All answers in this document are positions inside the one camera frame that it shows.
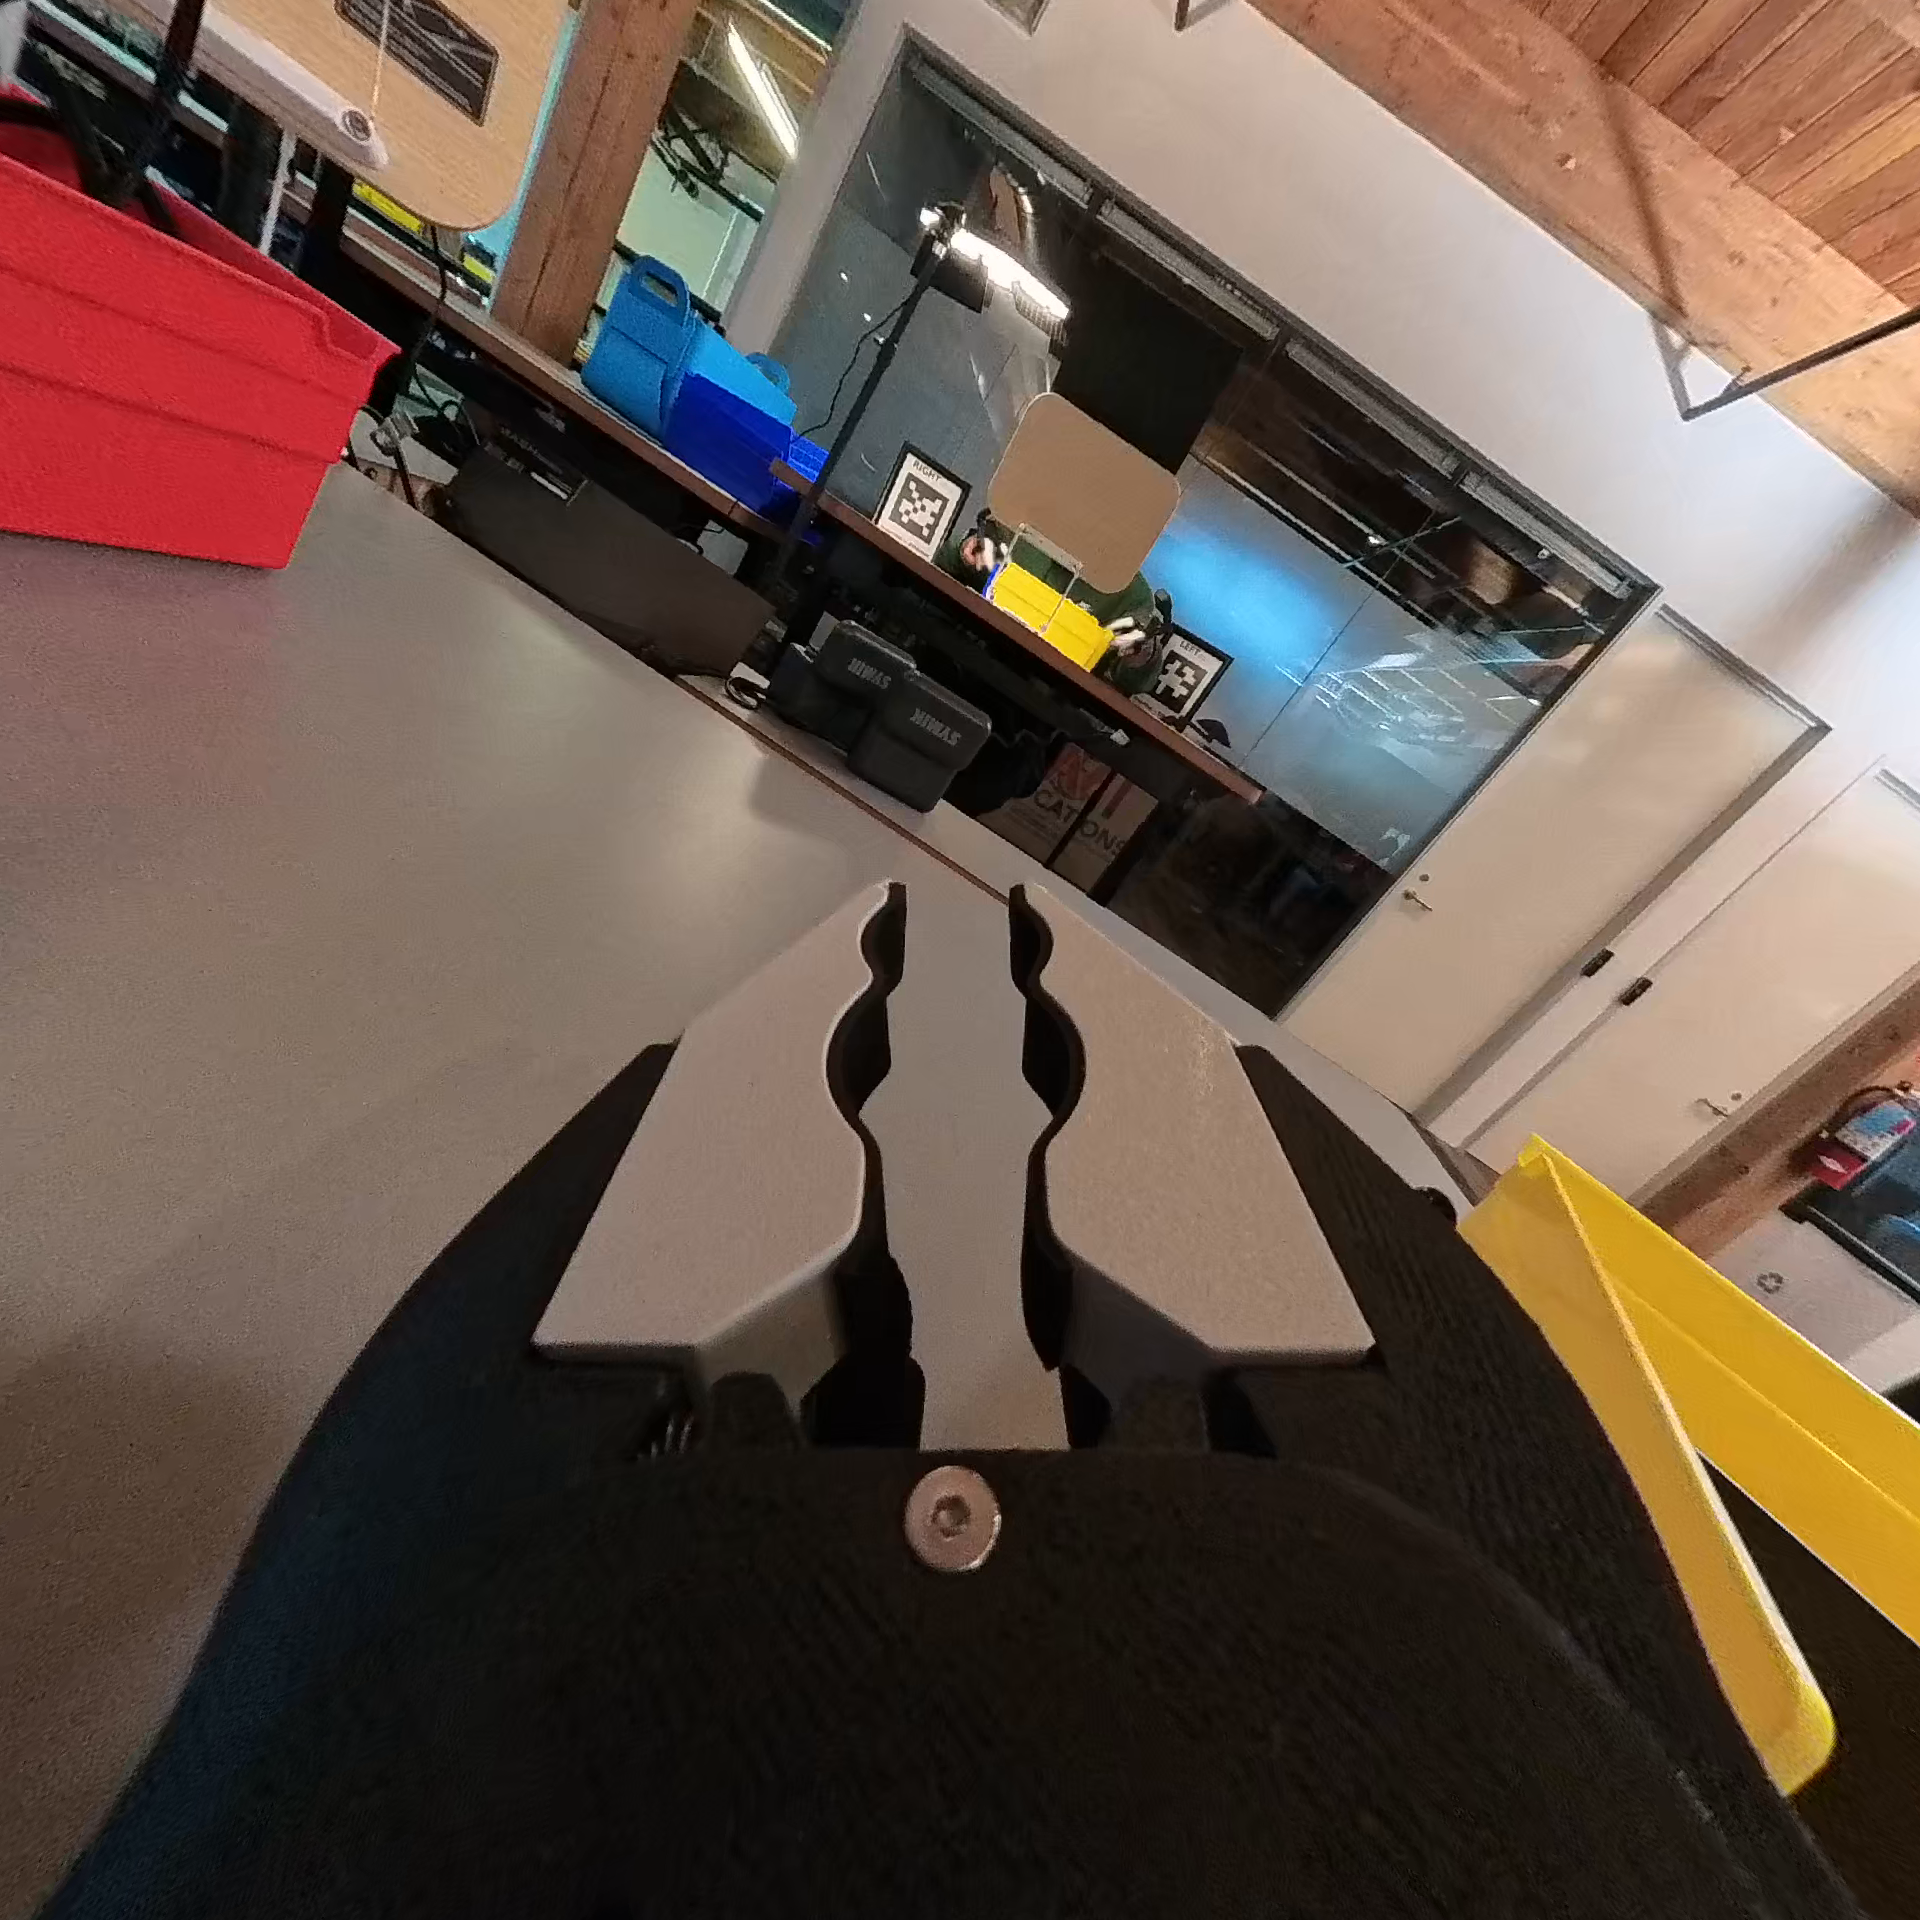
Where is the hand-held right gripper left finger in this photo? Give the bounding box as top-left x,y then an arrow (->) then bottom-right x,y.
533,880 -> 916,1390

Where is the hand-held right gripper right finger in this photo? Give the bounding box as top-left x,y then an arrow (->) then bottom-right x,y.
1008,883 -> 1376,1395

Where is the large yellow plastic bin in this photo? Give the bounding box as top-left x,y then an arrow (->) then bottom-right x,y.
1458,1136 -> 1920,1798

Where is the cardboard box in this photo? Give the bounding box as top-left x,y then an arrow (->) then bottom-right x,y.
983,744 -> 1164,903

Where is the white door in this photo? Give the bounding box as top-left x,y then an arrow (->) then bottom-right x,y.
1290,615 -> 1824,1113
1463,766 -> 1920,1203

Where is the black carrying case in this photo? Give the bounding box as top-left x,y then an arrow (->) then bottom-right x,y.
848,671 -> 995,817
773,620 -> 922,752

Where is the printed marker card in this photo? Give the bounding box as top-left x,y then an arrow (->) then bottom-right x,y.
1152,627 -> 1235,720
874,447 -> 971,560

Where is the glass partition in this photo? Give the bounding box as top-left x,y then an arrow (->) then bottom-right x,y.
757,36 -> 1660,1023

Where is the white recycling bin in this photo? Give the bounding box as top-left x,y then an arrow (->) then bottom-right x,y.
1709,1217 -> 1920,1353

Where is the small yellow bin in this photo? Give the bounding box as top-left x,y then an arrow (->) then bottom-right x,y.
986,560 -> 1116,673

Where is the large black box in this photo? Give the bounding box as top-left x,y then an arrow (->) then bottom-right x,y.
440,451 -> 775,678

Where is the red fire extinguisher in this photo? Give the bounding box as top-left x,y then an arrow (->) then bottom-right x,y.
1807,1088 -> 1920,1192

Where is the blue plastic bin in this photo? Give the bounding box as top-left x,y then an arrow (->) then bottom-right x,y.
661,376 -> 829,519

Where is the blue tote bag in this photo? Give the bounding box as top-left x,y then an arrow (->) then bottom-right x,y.
583,256 -> 798,436

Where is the black light stand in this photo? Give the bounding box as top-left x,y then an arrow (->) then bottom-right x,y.
779,201 -> 991,558

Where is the red plastic bin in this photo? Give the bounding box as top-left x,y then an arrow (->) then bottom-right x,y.
0,90 -> 400,571

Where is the wooden post with red stickers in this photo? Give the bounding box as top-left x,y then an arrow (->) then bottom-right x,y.
1642,1019 -> 1920,1262

